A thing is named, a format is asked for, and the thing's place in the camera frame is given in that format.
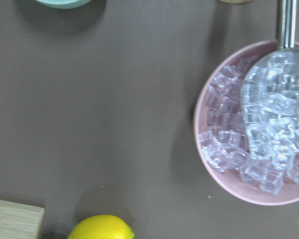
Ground pink ice bowl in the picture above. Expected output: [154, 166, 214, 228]
[193, 40, 299, 206]

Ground upper yellow lemon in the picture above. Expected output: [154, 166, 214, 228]
[68, 215, 135, 239]

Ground wooden cutting board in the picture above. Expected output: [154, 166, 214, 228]
[0, 200, 45, 239]

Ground mint green bowl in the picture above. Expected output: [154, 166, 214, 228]
[36, 0, 91, 9]

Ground metal ice scoop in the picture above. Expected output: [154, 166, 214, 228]
[241, 0, 299, 155]

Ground wooden cup tree stand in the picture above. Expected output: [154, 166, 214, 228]
[219, 0, 253, 4]

